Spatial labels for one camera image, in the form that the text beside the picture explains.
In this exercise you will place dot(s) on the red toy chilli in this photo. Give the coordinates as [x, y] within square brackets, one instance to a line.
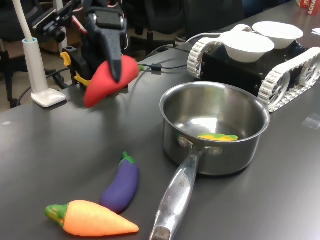
[100, 87]

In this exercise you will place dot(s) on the yellow green toy corn cob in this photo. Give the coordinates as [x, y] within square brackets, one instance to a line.
[215, 137]

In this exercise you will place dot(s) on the purple toy aubergine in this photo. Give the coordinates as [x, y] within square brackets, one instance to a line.
[122, 185]

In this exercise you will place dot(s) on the orange toy carrot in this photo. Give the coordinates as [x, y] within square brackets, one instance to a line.
[95, 220]

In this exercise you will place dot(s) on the black clamp with yellow trigger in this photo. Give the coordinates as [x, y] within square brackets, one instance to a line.
[75, 62]

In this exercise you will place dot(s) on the white vertical pole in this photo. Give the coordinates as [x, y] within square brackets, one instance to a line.
[59, 3]

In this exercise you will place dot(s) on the black office chair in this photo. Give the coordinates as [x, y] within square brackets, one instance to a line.
[162, 15]
[7, 22]

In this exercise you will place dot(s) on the black vehicle with white tracks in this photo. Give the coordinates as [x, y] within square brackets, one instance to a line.
[225, 72]

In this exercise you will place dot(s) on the white bowl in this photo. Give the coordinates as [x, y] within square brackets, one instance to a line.
[280, 32]
[247, 47]

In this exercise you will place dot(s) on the red printed box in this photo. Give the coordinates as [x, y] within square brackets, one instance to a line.
[310, 6]

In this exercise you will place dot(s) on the white paper sheet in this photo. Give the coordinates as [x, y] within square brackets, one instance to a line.
[317, 31]

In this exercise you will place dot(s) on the white post with square foot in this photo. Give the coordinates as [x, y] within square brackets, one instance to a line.
[35, 70]

